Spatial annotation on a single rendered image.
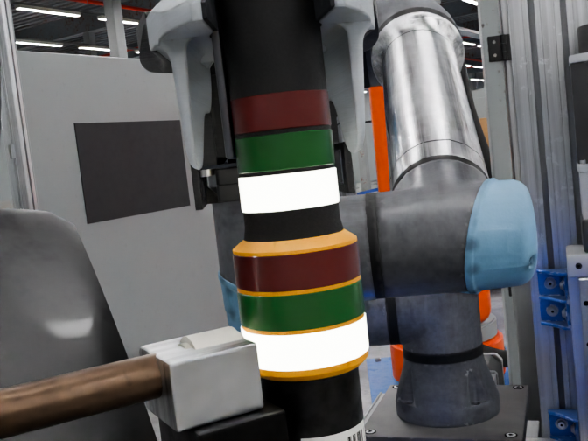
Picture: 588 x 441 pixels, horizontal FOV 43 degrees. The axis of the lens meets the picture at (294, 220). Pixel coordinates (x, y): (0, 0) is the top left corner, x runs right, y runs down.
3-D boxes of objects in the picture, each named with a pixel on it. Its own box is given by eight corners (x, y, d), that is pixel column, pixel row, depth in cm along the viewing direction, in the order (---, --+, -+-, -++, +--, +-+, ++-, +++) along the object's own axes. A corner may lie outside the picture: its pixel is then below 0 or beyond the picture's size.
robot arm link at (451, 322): (488, 352, 103) (479, 255, 102) (390, 358, 105) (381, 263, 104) (479, 330, 115) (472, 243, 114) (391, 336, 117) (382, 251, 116)
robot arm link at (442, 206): (459, 50, 91) (540, 332, 51) (369, 61, 93) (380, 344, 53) (456, -46, 85) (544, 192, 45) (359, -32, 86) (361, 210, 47)
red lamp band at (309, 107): (260, 131, 23) (255, 92, 23) (218, 138, 26) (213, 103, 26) (350, 122, 25) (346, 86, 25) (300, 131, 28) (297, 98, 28)
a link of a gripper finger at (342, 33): (440, 143, 23) (353, 152, 32) (423, -51, 23) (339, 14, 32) (345, 153, 23) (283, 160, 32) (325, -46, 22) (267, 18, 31)
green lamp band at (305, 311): (276, 339, 23) (272, 301, 23) (220, 319, 27) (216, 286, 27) (390, 312, 25) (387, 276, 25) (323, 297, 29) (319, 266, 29)
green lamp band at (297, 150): (265, 172, 23) (261, 134, 23) (221, 176, 26) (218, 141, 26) (354, 162, 25) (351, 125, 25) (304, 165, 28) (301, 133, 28)
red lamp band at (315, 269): (272, 298, 23) (268, 260, 23) (216, 284, 27) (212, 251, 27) (387, 274, 25) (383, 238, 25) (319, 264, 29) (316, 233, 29)
